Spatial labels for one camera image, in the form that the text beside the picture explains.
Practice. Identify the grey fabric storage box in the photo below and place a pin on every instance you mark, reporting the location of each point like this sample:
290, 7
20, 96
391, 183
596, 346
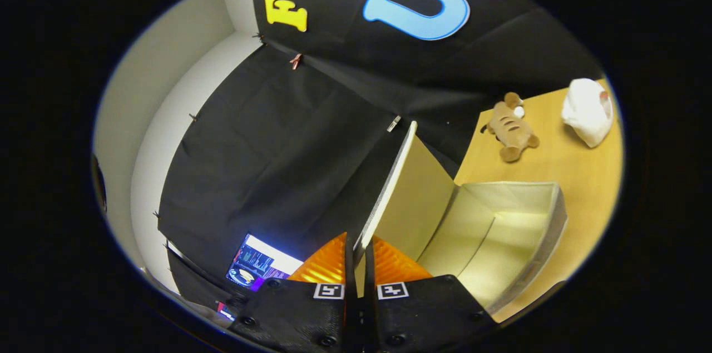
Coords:
500, 236

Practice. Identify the white plush toy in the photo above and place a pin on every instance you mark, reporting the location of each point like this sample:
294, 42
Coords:
587, 111

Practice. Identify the copper clip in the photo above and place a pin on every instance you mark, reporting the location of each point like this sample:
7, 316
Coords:
296, 61

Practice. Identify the silver clip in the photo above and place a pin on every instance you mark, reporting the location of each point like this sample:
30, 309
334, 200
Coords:
394, 123

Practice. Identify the computer monitor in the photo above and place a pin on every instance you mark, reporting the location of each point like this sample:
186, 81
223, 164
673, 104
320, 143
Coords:
261, 264

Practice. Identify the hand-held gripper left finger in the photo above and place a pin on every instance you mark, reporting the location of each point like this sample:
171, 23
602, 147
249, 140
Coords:
295, 314

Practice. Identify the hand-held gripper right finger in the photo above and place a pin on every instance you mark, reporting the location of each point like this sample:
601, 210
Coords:
428, 314

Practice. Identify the black backdrop cloth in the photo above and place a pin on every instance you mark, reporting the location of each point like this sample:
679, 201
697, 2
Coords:
311, 136

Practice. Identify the brown striped plush toy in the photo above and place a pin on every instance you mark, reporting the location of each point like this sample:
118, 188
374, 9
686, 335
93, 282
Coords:
512, 128

